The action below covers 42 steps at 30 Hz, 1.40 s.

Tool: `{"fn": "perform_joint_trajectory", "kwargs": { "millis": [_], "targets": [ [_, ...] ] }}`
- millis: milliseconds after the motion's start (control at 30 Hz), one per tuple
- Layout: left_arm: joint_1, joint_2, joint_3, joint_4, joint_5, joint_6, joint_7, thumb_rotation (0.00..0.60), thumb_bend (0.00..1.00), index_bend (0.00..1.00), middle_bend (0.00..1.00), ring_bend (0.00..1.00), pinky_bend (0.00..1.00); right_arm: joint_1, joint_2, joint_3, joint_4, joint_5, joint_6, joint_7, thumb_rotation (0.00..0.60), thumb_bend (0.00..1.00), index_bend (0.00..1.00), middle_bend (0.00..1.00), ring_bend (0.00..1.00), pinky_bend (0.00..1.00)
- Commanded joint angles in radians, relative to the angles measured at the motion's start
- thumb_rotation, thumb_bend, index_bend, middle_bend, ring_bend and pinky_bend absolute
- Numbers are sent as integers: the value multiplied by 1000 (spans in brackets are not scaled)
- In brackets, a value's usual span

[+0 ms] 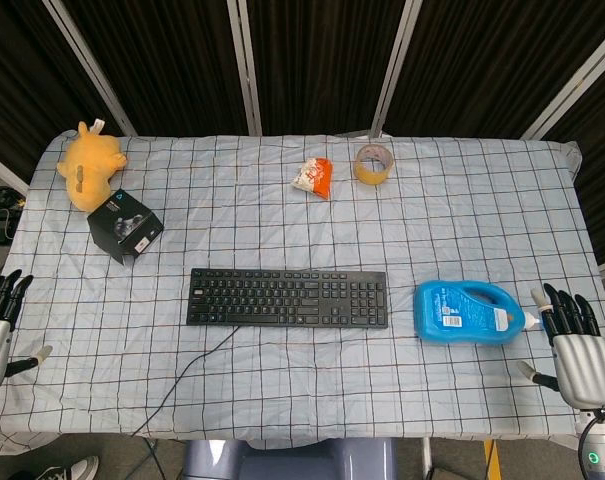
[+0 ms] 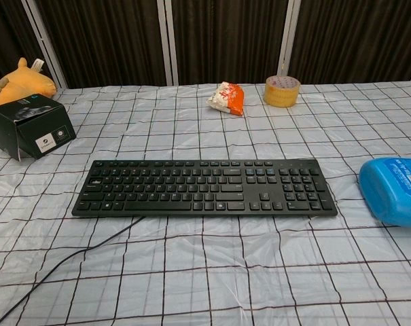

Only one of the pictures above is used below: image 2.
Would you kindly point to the black computer keyboard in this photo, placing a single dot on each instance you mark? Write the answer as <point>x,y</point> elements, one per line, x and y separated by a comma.
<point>205,190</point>

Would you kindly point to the orange white snack packet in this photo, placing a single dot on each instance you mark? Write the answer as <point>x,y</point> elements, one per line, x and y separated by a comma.
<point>229,99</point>

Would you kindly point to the white checked tablecloth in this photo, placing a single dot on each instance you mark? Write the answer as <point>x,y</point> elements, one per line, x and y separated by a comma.
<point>205,254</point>

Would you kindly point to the yellow packing tape roll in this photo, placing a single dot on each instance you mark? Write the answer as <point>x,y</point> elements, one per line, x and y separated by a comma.
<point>282,91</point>

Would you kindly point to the black cardboard product box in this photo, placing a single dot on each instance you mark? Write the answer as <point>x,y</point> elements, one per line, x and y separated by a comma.
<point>32,125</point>

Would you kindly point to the blue plastic detergent bottle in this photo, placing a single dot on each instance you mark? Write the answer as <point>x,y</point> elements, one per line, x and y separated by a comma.
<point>392,190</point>

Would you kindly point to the orange plush toy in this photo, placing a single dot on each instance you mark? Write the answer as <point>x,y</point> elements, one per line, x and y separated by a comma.
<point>25,83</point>

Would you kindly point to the white folding screen frame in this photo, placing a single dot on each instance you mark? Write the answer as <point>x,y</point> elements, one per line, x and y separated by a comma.
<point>168,40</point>

